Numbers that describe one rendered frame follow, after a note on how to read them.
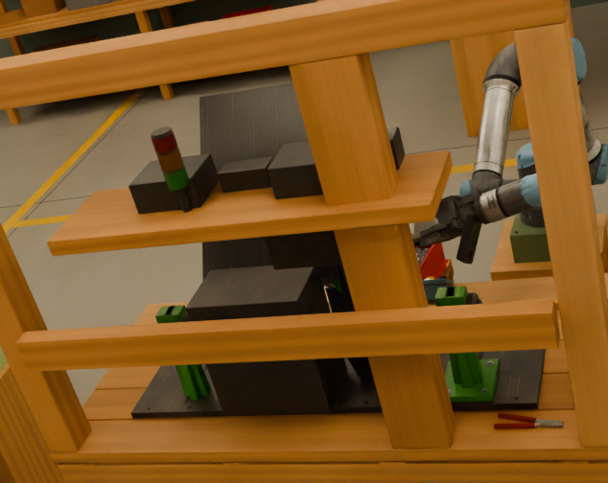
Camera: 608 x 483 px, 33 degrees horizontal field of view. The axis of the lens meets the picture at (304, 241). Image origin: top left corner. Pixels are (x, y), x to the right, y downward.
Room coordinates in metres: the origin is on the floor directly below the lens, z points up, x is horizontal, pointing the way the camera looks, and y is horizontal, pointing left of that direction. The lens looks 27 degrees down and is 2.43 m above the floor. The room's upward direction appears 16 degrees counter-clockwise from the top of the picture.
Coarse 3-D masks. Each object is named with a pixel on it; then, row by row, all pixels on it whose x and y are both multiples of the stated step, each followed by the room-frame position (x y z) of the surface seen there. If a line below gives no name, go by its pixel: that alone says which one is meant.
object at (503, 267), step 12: (600, 216) 2.75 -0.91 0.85; (504, 228) 2.85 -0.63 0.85; (600, 228) 2.68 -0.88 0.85; (504, 240) 2.78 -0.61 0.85; (600, 240) 2.61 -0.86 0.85; (504, 252) 2.70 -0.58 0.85; (504, 264) 2.63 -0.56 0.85; (516, 264) 2.61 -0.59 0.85; (528, 264) 2.59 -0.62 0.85; (540, 264) 2.57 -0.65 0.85; (492, 276) 2.61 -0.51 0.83; (504, 276) 2.60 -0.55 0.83; (516, 276) 2.58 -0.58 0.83; (528, 276) 2.57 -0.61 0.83; (540, 276) 2.55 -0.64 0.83; (552, 276) 2.54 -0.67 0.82
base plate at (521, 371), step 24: (504, 360) 2.10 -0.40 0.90; (528, 360) 2.07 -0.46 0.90; (168, 384) 2.43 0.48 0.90; (360, 384) 2.17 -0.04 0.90; (504, 384) 2.00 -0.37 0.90; (528, 384) 1.98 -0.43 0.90; (144, 408) 2.35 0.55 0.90; (168, 408) 2.31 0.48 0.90; (192, 408) 2.28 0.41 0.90; (216, 408) 2.25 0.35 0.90; (336, 408) 2.10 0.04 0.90; (360, 408) 2.08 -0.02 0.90; (456, 408) 1.98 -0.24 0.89; (480, 408) 1.96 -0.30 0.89; (504, 408) 1.93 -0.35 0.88; (528, 408) 1.91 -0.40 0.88
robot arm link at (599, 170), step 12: (576, 48) 2.44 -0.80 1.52; (576, 60) 2.42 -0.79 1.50; (576, 72) 2.40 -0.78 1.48; (588, 120) 2.54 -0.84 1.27; (588, 132) 2.53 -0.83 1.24; (588, 144) 2.54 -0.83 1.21; (600, 144) 2.57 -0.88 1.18; (588, 156) 2.54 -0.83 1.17; (600, 156) 2.55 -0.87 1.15; (600, 168) 2.54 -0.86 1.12; (600, 180) 2.55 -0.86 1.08
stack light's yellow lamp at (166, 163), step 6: (162, 156) 2.07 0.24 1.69; (168, 156) 2.06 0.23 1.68; (174, 156) 2.07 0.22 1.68; (180, 156) 2.08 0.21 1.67; (162, 162) 2.07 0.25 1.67; (168, 162) 2.06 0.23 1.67; (174, 162) 2.07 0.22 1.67; (180, 162) 2.08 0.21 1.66; (162, 168) 2.08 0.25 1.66; (168, 168) 2.07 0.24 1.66; (174, 168) 2.06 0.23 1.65; (180, 168) 2.07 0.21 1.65
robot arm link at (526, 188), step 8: (528, 176) 2.11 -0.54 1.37; (536, 176) 2.10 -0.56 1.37; (512, 184) 2.12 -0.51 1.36; (520, 184) 2.10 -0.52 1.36; (528, 184) 2.09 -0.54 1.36; (536, 184) 2.08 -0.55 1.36; (496, 192) 2.13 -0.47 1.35; (504, 192) 2.12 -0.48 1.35; (512, 192) 2.10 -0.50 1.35; (520, 192) 2.09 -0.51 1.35; (528, 192) 2.08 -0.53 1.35; (536, 192) 2.07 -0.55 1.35; (504, 200) 2.10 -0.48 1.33; (512, 200) 2.09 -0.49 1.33; (520, 200) 2.09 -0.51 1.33; (528, 200) 2.08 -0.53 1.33; (536, 200) 2.07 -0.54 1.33; (504, 208) 2.10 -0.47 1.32; (512, 208) 2.09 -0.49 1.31; (520, 208) 2.09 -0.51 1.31; (528, 208) 2.09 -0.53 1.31
